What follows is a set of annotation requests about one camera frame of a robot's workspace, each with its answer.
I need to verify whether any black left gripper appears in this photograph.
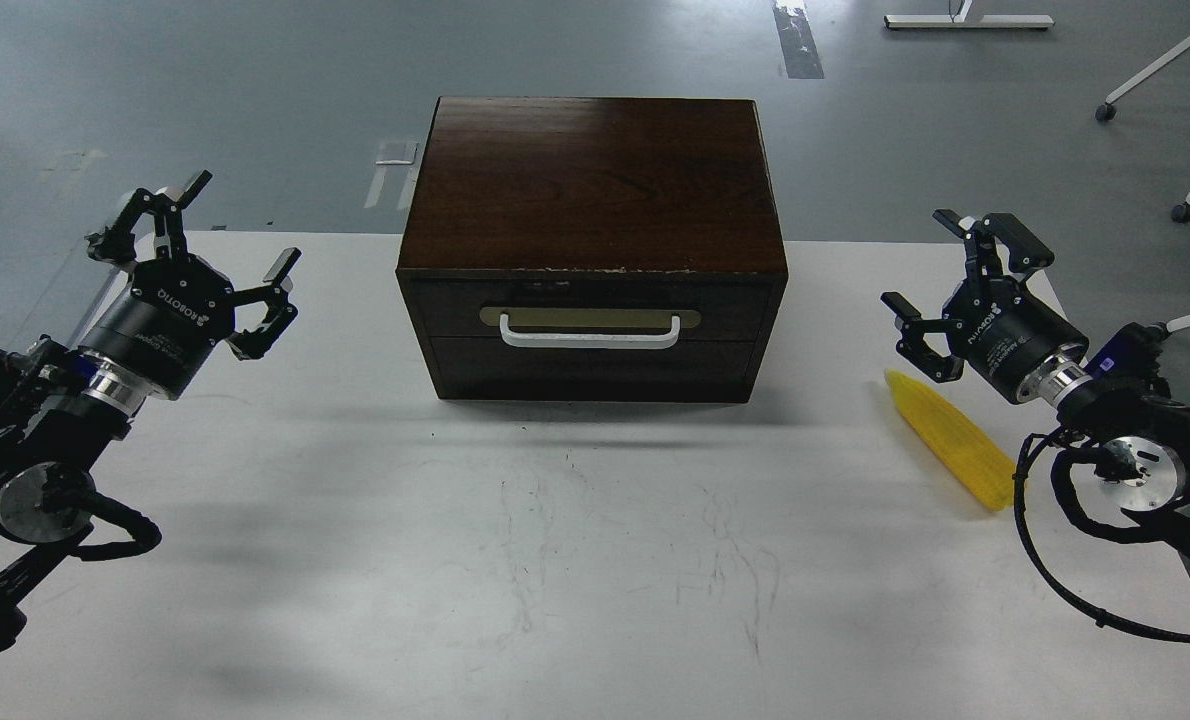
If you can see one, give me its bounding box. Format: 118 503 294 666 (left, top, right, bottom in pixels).
79 170 302 401

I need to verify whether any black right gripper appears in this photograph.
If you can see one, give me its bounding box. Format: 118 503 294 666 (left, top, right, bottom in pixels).
879 209 1089 405

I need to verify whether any yellow corn cob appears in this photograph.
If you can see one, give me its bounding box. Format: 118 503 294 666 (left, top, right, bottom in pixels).
884 368 1015 512

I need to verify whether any wooden drawer with white handle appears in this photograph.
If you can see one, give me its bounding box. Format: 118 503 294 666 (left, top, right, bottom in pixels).
407 278 770 343

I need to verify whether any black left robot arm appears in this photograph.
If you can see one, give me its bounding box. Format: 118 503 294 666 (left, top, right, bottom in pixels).
0 170 301 653

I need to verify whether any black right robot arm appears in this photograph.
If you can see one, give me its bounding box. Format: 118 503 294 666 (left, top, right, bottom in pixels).
879 209 1190 644

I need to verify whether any dark wooden drawer cabinet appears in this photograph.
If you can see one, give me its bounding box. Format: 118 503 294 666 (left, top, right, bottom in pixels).
397 98 790 403

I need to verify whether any white table foot bar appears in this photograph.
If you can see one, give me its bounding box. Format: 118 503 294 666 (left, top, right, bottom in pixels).
883 1 1056 31

